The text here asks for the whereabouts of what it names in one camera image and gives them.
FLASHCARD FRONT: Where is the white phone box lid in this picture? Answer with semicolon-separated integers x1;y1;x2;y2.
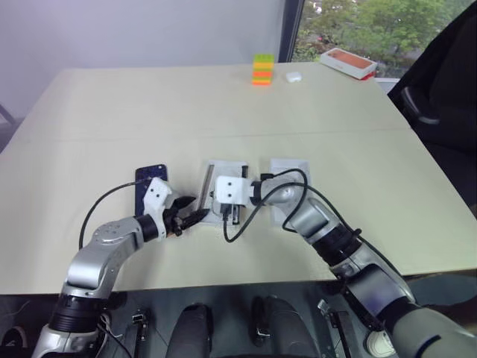
268;157;312;229

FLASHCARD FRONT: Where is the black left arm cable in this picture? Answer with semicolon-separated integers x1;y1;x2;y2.
78;178;154;251

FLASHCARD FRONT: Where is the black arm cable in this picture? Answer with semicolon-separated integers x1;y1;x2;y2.
222;169;402;277
78;178;154;251

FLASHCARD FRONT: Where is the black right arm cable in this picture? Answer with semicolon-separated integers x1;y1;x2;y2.
222;169;402;277

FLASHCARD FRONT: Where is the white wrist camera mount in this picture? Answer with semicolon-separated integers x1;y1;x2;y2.
215;175;255;207
142;178;174;243

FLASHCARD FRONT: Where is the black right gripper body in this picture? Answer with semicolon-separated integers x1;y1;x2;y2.
218;202;241;224

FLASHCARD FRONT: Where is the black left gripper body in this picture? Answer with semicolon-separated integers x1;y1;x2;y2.
163;196;188;238

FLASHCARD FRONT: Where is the orange white phone box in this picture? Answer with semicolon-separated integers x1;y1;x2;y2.
320;46;379;81

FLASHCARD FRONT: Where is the dark blue phone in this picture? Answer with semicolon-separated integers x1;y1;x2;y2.
134;163;170;218

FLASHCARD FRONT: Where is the black office chair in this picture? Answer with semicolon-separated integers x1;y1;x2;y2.
387;6;477;222

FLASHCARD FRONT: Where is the dark window frame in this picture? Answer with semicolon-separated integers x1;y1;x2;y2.
277;0;307;63

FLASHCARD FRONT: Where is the white phone box base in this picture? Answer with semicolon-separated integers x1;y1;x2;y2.
198;159;250;227

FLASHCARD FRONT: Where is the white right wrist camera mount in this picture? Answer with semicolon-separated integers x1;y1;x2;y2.
215;175;255;207

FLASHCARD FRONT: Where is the dark rounded shape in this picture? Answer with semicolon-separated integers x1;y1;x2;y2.
168;303;216;358

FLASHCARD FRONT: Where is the green orange block stack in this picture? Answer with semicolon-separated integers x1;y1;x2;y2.
251;53;277;88

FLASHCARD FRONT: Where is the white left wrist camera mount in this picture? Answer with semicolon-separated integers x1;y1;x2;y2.
142;178;174;243

